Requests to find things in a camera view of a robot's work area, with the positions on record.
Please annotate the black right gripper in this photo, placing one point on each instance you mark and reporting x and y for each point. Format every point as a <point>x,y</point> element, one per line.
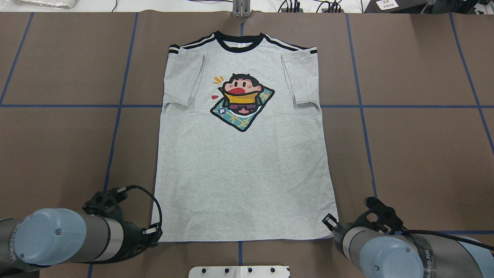
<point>344,229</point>

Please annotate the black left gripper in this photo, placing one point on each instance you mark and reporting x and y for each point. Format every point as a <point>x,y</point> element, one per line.
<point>133,234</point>

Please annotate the grey cartoon print t-shirt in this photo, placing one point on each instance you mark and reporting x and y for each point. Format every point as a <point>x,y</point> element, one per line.
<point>241,149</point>

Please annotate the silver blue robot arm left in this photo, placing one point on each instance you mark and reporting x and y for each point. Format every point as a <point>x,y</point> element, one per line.
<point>53,236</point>

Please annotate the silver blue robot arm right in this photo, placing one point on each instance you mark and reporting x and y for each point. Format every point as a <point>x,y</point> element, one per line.
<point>414,255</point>

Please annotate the black laptop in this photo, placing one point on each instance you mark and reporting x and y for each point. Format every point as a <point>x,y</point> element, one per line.
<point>399,6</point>

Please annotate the clear plastic bag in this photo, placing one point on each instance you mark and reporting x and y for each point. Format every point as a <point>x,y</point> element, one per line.
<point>64,4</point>

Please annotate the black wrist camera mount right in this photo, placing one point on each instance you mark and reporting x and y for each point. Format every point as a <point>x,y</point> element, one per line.
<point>379,217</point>

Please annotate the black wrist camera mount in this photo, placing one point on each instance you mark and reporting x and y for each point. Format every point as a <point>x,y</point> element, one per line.
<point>107,204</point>
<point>379,217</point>

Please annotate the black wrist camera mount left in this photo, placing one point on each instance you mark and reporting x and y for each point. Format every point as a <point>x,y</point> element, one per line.
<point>107,204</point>

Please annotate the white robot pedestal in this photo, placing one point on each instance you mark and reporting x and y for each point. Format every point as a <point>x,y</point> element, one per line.
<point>259,271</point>

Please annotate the aluminium frame post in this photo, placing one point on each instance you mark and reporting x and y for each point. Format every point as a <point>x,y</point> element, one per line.
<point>241,8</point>

